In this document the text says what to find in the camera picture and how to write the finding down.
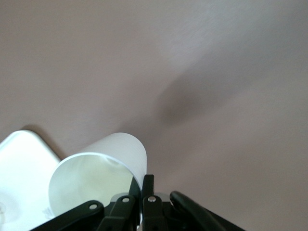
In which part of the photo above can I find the brown table mat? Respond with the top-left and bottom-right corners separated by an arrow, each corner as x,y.
0,0 -> 308,231

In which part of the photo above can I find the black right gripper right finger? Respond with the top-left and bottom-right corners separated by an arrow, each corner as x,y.
141,175 -> 167,231

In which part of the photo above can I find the white plastic cup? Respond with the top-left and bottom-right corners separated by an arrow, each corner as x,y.
48,132 -> 148,228

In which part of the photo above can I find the cream tray with bear print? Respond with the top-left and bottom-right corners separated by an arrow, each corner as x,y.
0,129 -> 62,231

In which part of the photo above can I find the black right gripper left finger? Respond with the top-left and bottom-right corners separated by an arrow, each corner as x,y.
28,178 -> 141,231

